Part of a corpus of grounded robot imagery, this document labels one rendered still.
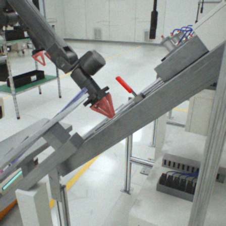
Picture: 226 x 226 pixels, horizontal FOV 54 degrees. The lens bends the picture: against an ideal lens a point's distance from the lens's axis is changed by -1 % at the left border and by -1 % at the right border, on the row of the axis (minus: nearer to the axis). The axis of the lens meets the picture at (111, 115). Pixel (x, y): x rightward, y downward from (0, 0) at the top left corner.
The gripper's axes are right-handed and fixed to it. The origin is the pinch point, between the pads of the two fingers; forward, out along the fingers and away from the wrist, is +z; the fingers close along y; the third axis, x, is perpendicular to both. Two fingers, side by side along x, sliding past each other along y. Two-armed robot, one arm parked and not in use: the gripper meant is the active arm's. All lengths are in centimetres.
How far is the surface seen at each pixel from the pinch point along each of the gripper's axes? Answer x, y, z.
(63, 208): 37.4, -13.8, 17.4
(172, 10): 93, 872, -145
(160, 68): -25.8, -6.4, -2.3
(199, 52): -35.5, -6.5, 0.5
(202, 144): 0, 48, 44
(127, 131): -8.1, -10.4, 6.3
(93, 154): 8.6, -10.4, 6.4
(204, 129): 24, 135, 67
